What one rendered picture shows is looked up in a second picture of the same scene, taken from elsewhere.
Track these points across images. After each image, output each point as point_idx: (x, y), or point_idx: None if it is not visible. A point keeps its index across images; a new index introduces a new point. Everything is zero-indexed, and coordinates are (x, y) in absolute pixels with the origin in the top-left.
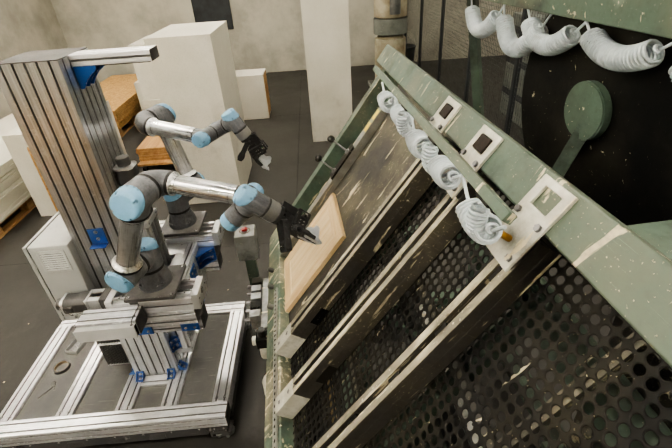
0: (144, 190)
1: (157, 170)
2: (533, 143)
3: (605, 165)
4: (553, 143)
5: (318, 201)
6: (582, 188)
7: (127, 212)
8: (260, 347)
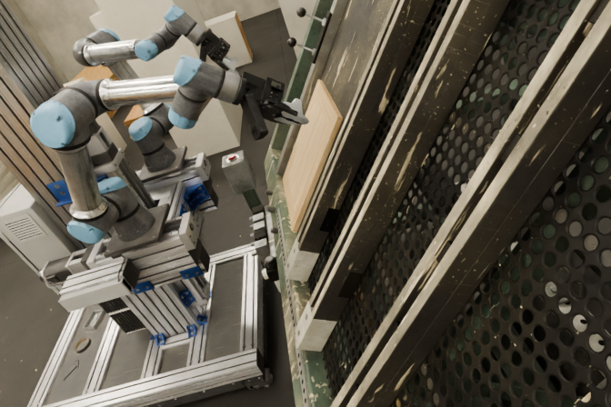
0: (70, 104)
1: (85, 81)
2: None
3: None
4: None
5: (305, 96)
6: None
7: (55, 135)
8: (274, 280)
